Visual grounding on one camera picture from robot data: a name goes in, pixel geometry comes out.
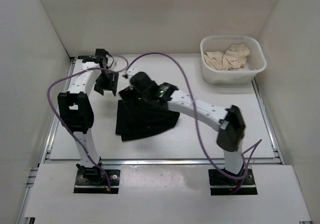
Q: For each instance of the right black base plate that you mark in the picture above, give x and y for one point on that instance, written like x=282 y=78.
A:
x=224 y=186

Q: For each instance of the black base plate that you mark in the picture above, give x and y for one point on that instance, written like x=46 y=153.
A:
x=224 y=186
x=93 y=183

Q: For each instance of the aluminium frame rail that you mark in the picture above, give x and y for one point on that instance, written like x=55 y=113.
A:
x=268 y=124

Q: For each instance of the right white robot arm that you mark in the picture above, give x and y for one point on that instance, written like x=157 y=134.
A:
x=229 y=124

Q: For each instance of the black trousers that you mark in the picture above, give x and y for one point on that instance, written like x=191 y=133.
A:
x=136 y=119

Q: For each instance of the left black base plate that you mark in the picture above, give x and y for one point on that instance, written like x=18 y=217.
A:
x=93 y=183

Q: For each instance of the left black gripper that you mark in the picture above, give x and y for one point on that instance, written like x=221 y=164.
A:
x=111 y=85

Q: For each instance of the beige trousers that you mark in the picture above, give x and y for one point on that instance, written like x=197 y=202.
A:
x=233 y=59

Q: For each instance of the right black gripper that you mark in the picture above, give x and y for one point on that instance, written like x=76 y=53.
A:
x=129 y=93

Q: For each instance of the white plastic basket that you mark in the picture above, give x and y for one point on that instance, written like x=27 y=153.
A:
x=256 y=61

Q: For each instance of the black corner label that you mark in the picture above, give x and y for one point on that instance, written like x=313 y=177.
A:
x=81 y=57

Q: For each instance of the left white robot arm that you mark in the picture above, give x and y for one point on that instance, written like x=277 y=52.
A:
x=77 y=114

